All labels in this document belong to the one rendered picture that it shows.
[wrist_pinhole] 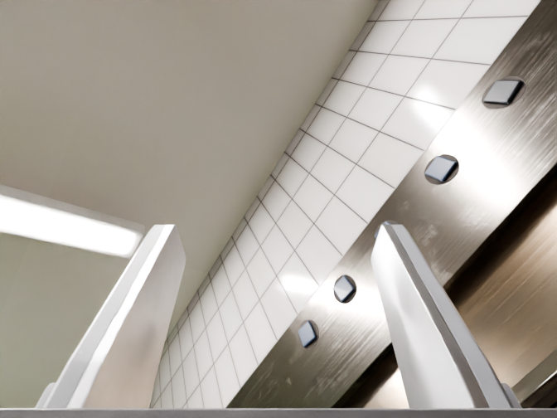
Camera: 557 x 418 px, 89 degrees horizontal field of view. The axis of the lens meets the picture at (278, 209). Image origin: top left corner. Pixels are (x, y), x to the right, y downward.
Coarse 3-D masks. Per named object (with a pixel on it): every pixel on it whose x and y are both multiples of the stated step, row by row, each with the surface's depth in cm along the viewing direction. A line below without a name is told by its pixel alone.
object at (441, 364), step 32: (384, 256) 10; (416, 256) 9; (384, 288) 10; (416, 288) 8; (416, 320) 8; (448, 320) 7; (416, 352) 8; (448, 352) 6; (480, 352) 6; (416, 384) 8; (448, 384) 6; (480, 384) 6
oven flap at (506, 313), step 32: (544, 192) 47; (512, 224) 48; (544, 224) 44; (512, 256) 46; (544, 256) 42; (480, 288) 48; (512, 288) 44; (544, 288) 40; (480, 320) 46; (512, 320) 42; (544, 320) 39; (512, 352) 40; (544, 352) 37; (384, 384) 55; (512, 384) 38; (544, 384) 34
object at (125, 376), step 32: (160, 256) 9; (128, 288) 8; (160, 288) 9; (96, 320) 7; (128, 320) 7; (160, 320) 9; (96, 352) 6; (128, 352) 7; (160, 352) 9; (64, 384) 6; (96, 384) 6; (128, 384) 7
